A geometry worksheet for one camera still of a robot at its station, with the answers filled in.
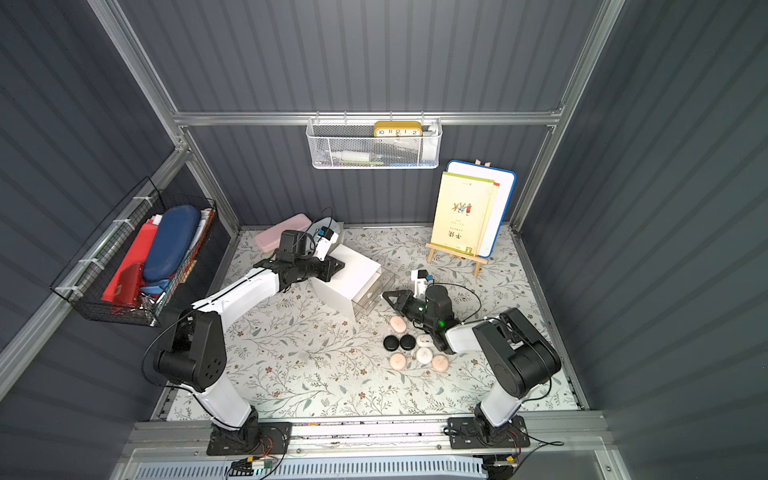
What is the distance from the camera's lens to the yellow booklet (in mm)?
930

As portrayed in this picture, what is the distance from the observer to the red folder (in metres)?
0.65

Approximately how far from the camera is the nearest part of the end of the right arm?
2.34ft
